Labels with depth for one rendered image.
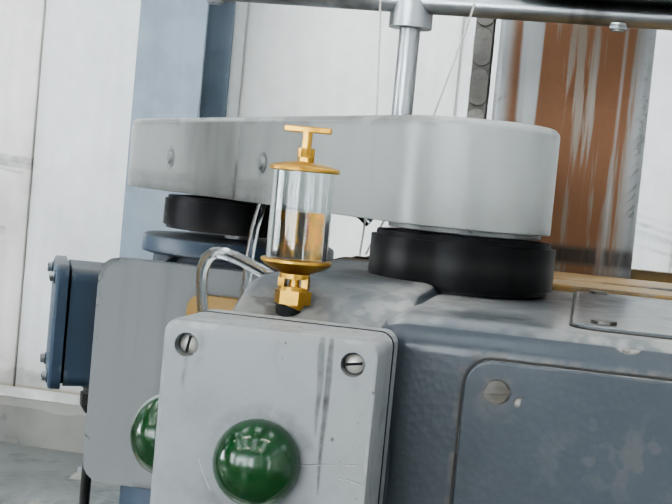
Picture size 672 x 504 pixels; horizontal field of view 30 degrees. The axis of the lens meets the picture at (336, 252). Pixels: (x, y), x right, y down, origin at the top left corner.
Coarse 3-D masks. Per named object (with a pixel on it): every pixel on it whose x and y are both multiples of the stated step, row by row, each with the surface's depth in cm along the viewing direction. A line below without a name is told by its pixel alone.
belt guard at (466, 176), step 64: (192, 128) 83; (256, 128) 74; (384, 128) 60; (448, 128) 57; (512, 128) 57; (192, 192) 83; (256, 192) 73; (384, 192) 60; (448, 192) 57; (512, 192) 57
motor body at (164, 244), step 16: (144, 240) 95; (160, 240) 93; (176, 240) 92; (192, 240) 91; (208, 240) 92; (224, 240) 94; (240, 240) 96; (160, 256) 95; (176, 256) 92; (192, 256) 91; (256, 256) 91; (128, 496) 95; (144, 496) 93
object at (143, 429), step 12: (156, 396) 45; (144, 408) 45; (156, 408) 44; (144, 420) 44; (156, 420) 44; (132, 432) 45; (144, 432) 44; (132, 444) 45; (144, 444) 44; (144, 456) 44; (144, 468) 45
